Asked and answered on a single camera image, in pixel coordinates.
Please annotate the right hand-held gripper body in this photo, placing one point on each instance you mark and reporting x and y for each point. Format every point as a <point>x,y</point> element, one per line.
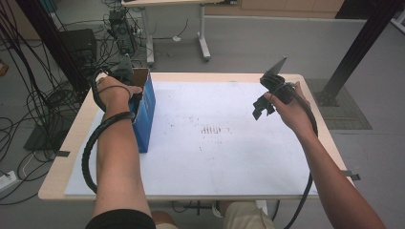
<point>278,84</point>

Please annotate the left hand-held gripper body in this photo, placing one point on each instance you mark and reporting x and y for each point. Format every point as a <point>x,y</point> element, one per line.
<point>124,70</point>

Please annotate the blue cardboard box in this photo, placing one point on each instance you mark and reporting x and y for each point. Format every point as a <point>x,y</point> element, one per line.
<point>147,117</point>

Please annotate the person's right hand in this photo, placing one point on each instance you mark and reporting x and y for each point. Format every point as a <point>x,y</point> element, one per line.
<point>296,114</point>

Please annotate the person's left hand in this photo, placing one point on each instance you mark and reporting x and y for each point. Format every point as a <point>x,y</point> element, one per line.
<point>114,95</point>

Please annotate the black box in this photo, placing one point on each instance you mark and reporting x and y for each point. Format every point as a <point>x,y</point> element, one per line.
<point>79,44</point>

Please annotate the white power adapter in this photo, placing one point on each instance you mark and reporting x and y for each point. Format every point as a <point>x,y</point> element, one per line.
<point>176,38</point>

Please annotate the white table mat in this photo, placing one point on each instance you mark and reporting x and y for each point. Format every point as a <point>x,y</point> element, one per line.
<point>223,159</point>

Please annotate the wooden cabinet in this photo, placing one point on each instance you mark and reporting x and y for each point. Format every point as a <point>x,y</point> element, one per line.
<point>286,8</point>

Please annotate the grey floor grate mat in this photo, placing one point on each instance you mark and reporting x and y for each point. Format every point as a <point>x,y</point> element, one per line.
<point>350,114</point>

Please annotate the white desk with legs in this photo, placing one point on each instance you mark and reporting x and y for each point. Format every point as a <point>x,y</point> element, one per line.
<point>203,41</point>

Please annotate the grey tape strip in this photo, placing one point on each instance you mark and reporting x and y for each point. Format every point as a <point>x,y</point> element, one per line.
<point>62,153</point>
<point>351,175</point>

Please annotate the person's right leg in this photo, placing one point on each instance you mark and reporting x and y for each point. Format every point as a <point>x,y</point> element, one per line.
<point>242,216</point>

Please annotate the person's leg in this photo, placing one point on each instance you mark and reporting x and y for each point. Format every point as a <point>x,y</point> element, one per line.
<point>164,221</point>
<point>242,216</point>

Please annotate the person's left leg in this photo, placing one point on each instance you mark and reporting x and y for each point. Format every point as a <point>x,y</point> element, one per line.
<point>164,221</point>

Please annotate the black sleeve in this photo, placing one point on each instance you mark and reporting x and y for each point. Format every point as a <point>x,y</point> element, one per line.
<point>121,219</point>

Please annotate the white power strip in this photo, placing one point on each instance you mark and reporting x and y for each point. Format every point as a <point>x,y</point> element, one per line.
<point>8,180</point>

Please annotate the black metal frame post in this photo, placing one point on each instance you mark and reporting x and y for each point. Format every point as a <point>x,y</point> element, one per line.
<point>363,41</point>
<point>51,41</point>

